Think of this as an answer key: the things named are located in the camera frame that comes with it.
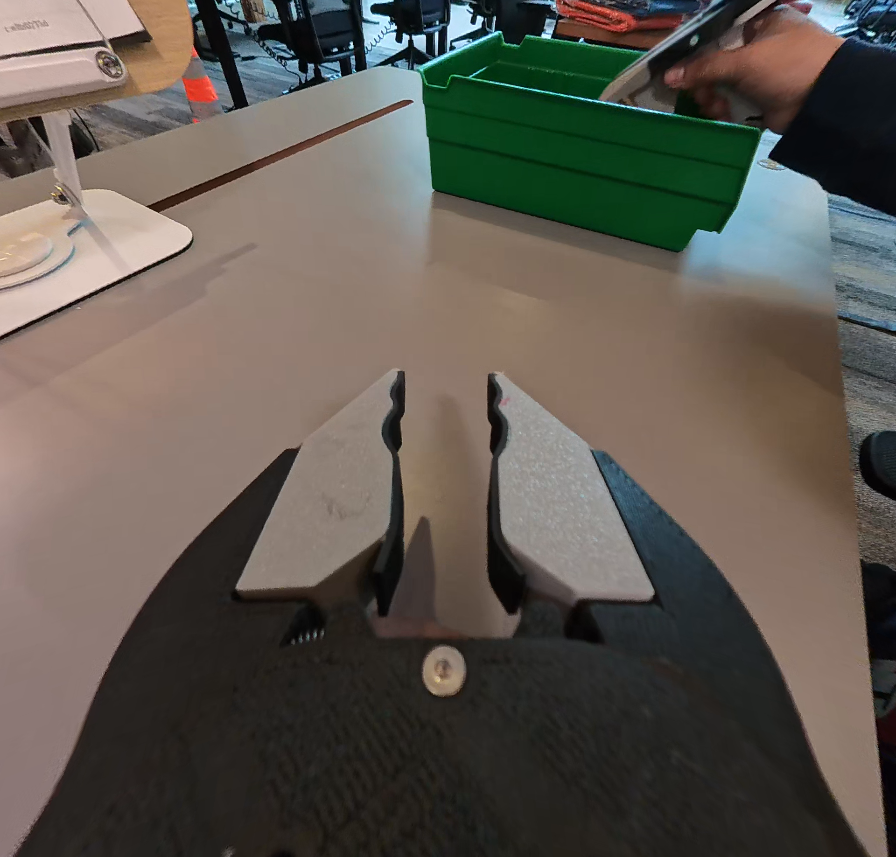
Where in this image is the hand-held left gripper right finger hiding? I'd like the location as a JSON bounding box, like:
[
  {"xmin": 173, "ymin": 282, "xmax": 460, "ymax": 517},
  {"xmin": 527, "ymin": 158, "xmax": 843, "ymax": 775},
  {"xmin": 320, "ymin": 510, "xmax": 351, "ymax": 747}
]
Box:
[{"xmin": 486, "ymin": 371, "xmax": 657, "ymax": 636}]

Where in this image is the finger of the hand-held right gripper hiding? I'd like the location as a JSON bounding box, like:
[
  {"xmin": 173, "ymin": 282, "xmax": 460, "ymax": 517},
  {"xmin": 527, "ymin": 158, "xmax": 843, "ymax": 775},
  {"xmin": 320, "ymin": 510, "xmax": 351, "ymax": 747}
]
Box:
[
  {"xmin": 598, "ymin": 0, "xmax": 807, "ymax": 104},
  {"xmin": 625, "ymin": 79, "xmax": 685, "ymax": 117}
]

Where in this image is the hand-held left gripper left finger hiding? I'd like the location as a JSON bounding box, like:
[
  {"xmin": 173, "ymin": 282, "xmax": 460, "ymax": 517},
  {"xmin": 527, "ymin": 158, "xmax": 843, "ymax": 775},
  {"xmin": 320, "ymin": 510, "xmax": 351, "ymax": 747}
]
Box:
[{"xmin": 235, "ymin": 369, "xmax": 407, "ymax": 618}]

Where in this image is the green plastic bin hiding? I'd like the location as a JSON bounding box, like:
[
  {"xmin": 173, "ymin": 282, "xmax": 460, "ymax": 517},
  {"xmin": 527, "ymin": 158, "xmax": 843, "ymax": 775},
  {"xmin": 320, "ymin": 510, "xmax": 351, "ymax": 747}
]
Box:
[{"xmin": 419, "ymin": 31, "xmax": 763, "ymax": 252}]

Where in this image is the person's right hand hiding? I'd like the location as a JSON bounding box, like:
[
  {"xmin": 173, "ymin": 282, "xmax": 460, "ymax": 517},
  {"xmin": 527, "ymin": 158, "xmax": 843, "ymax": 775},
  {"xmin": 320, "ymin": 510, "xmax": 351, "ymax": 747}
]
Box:
[{"xmin": 662, "ymin": 5, "xmax": 846, "ymax": 133}]

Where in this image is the instruction sheet on stand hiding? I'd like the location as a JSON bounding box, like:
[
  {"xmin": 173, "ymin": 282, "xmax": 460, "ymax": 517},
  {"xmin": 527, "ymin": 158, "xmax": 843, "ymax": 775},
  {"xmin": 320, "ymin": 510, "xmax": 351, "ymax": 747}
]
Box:
[{"xmin": 0, "ymin": 0, "xmax": 195, "ymax": 340}]

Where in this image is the orange striped traffic cone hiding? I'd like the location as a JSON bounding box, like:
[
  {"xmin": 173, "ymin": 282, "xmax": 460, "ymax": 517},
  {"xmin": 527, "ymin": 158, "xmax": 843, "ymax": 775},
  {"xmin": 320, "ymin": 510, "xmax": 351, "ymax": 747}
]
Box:
[{"xmin": 182, "ymin": 46, "xmax": 225, "ymax": 124}]

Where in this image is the wooden office desk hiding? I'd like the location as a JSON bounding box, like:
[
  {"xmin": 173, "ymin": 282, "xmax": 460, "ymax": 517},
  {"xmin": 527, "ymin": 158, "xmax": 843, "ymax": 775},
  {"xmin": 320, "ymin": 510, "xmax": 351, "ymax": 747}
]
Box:
[{"xmin": 174, "ymin": 0, "xmax": 302, "ymax": 111}]

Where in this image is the printed instruction sheet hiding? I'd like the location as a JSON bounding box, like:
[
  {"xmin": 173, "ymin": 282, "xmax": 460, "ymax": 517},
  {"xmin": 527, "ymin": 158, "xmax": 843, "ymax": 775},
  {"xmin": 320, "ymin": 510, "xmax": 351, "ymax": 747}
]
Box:
[{"xmin": 0, "ymin": 0, "xmax": 151, "ymax": 61}]

